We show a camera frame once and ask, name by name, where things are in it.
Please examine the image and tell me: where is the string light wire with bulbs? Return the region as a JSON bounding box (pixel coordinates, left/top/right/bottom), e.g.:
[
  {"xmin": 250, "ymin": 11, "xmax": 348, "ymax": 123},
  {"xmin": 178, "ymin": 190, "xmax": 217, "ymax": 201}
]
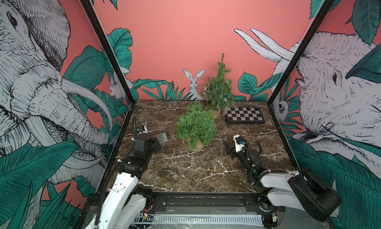
[{"xmin": 203, "ymin": 66, "xmax": 234, "ymax": 111}]

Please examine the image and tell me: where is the white perforated strip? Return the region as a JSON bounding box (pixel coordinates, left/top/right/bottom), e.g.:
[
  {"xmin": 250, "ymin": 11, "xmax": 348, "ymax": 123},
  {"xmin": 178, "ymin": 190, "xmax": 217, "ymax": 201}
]
[{"xmin": 134, "ymin": 214, "xmax": 264, "ymax": 227}]

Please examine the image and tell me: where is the small chessboard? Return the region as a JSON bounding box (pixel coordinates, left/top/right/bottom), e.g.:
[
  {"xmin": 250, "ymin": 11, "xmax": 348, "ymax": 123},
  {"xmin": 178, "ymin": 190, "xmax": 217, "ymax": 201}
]
[{"xmin": 225, "ymin": 107, "xmax": 265, "ymax": 124}]

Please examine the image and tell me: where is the mini christmas tree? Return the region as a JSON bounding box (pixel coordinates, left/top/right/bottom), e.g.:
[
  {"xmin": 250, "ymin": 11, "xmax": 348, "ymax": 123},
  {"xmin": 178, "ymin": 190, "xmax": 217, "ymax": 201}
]
[
  {"xmin": 202, "ymin": 53, "xmax": 235, "ymax": 119},
  {"xmin": 176, "ymin": 101, "xmax": 217, "ymax": 151}
]

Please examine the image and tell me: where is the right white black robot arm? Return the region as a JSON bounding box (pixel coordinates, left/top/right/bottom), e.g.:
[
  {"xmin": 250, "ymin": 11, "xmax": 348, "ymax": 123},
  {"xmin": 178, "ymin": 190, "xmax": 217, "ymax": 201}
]
[{"xmin": 224, "ymin": 135, "xmax": 342, "ymax": 229}]

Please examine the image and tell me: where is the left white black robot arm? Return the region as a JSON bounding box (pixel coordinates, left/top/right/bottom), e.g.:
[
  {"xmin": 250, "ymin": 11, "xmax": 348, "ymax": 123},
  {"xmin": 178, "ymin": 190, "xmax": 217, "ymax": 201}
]
[{"xmin": 86, "ymin": 117, "xmax": 162, "ymax": 229}]

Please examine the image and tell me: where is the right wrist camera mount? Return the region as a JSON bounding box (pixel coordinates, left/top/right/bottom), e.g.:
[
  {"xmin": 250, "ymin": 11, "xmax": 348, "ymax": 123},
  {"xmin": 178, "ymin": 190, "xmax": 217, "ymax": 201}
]
[{"xmin": 233, "ymin": 134, "xmax": 247, "ymax": 152}]

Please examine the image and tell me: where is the black right frame post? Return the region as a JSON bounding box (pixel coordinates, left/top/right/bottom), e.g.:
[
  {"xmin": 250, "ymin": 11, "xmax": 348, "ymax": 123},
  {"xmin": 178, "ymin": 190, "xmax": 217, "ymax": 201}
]
[{"xmin": 267, "ymin": 0, "xmax": 335, "ymax": 106}]

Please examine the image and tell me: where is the black frame post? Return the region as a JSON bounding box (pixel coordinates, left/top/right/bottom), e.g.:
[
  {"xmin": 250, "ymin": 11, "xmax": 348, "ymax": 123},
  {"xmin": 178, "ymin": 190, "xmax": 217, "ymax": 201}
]
[
  {"xmin": 79, "ymin": 0, "xmax": 136, "ymax": 105},
  {"xmin": 267, "ymin": 0, "xmax": 335, "ymax": 106}
]

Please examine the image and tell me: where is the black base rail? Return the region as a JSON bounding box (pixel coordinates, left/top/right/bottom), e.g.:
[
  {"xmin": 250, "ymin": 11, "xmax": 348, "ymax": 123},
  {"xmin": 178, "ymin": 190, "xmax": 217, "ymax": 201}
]
[{"xmin": 86, "ymin": 191, "xmax": 277, "ymax": 213}]

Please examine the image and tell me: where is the black left frame post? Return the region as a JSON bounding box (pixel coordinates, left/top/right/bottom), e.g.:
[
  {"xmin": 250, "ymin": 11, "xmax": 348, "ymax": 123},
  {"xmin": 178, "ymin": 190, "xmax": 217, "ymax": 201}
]
[{"xmin": 79, "ymin": 0, "xmax": 136, "ymax": 105}]

